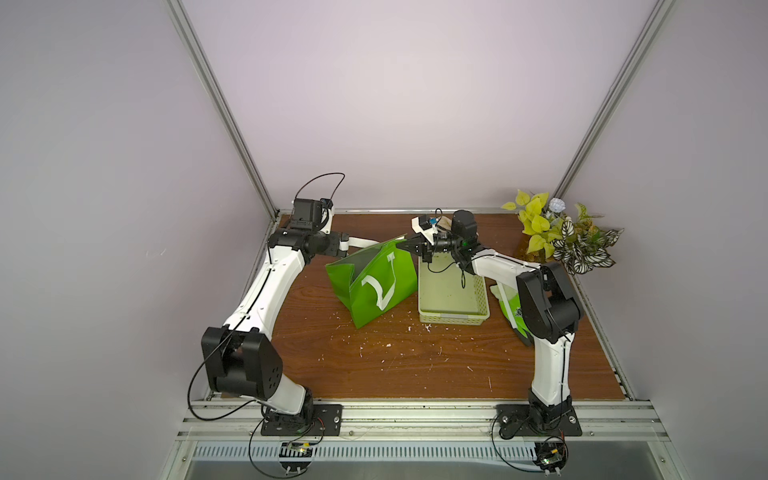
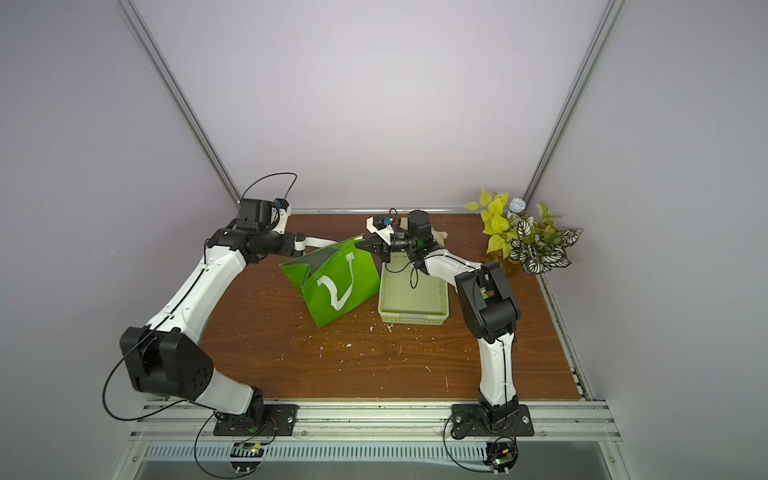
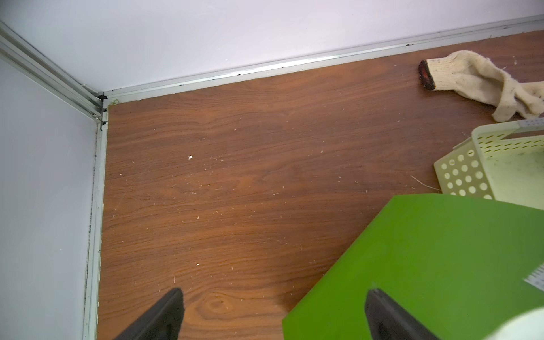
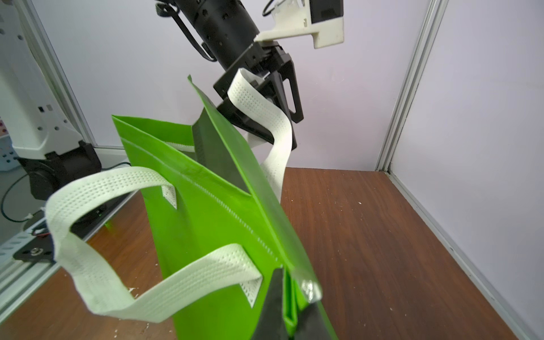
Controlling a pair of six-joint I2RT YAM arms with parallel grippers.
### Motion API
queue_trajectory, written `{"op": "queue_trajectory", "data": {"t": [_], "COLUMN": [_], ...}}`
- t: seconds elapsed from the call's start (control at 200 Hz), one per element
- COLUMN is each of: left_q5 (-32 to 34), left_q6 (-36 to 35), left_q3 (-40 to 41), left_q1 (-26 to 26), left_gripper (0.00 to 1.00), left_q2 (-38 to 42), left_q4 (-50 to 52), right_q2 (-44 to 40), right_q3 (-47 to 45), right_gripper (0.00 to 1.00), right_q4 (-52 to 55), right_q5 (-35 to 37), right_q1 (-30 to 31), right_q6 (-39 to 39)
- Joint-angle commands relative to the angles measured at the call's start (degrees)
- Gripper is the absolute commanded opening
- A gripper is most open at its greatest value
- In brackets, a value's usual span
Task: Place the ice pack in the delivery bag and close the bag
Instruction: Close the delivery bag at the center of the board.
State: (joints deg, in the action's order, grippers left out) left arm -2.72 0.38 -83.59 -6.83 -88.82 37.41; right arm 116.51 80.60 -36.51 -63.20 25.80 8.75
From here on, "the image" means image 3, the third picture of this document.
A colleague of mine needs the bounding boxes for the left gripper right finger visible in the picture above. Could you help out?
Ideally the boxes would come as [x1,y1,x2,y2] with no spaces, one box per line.
[364,288,439,340]

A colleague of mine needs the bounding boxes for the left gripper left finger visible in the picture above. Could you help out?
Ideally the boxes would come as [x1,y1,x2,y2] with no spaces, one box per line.
[115,288,185,340]

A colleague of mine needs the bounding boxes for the green insulated delivery bag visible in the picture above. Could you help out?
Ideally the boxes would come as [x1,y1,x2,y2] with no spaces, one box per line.
[283,194,543,339]

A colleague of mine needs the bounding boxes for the pale green plastic basket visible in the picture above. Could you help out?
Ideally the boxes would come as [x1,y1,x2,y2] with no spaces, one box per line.
[433,118,543,210]

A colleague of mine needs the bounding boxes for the beige knitted glove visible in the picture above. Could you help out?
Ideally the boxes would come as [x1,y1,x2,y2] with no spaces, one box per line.
[418,50,543,123]

